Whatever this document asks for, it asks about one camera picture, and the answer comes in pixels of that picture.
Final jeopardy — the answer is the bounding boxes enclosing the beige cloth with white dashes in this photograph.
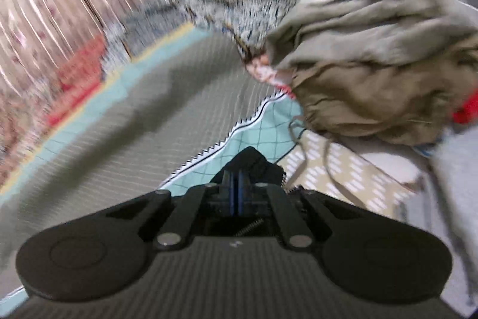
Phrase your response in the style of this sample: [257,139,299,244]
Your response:
[278,132,426,223]

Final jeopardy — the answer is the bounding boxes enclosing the olive khaki pants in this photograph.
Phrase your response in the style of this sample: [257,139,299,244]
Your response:
[265,0,478,209]

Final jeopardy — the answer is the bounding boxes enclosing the light grey cloth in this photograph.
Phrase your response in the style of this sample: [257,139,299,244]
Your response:
[407,132,478,309]

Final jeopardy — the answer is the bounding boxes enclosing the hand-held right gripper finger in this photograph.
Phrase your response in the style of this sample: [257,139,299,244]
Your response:
[106,147,252,249]
[238,147,370,249]

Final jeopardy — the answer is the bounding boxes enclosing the small red fabric item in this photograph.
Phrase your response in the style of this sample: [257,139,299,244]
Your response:
[452,89,478,125]

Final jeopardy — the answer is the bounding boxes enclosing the pink floral cloth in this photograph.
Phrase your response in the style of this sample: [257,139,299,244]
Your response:
[243,46,296,96]

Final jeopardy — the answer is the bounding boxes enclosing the grey striped teal-bordered bedspread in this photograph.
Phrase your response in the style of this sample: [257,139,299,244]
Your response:
[0,22,304,309]

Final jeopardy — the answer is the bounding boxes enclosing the red cloth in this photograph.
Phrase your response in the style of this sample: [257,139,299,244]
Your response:
[47,35,108,126]

